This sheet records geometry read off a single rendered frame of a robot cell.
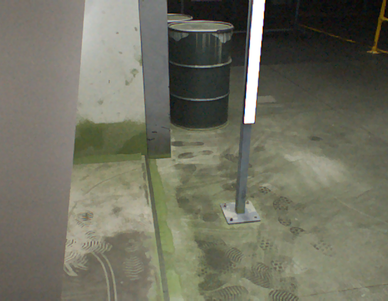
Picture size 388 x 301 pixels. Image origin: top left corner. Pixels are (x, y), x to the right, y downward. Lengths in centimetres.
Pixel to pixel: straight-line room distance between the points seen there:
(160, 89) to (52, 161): 228
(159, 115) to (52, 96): 236
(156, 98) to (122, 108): 25
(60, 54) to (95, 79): 227
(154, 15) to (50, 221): 220
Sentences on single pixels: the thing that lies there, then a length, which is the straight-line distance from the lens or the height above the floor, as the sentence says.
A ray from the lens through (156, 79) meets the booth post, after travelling 265.
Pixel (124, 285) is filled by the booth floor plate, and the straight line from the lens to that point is 181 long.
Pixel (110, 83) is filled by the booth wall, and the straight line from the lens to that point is 265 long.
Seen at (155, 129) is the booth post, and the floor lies 25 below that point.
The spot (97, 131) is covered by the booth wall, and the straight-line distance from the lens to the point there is 277.
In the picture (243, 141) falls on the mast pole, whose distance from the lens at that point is 201.
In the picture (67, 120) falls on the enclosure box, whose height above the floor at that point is 120.
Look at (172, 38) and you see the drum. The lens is 326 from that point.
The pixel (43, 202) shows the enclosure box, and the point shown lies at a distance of 45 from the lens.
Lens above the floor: 134
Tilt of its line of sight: 27 degrees down
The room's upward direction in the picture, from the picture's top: straight up
